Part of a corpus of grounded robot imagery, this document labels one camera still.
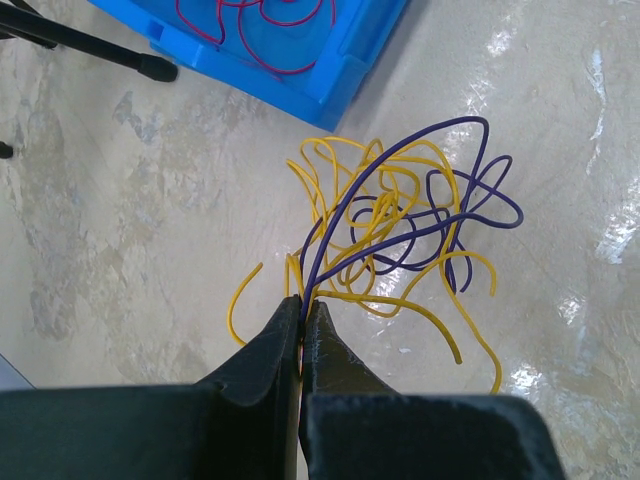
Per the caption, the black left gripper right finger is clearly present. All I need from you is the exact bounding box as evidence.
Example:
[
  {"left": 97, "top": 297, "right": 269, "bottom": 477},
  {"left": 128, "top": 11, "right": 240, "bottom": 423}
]
[{"left": 301, "top": 302, "right": 565, "bottom": 479}]

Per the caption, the red cable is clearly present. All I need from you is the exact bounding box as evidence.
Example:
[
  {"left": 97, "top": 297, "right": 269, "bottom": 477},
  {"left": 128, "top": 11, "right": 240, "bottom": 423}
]
[{"left": 174, "top": 0, "right": 337, "bottom": 77}]

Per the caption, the black music stand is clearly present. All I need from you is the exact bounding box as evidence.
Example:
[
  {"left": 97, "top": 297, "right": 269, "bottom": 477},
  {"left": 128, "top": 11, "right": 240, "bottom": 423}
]
[{"left": 0, "top": 4, "right": 179, "bottom": 160}]

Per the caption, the blue three-compartment plastic bin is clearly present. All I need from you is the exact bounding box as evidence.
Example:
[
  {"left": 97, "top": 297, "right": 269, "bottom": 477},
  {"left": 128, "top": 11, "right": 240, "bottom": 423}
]
[{"left": 94, "top": 0, "right": 405, "bottom": 132}]

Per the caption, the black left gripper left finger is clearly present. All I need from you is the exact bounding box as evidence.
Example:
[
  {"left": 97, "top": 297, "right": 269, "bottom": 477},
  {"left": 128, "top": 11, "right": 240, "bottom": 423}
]
[{"left": 1, "top": 296, "right": 301, "bottom": 479}]

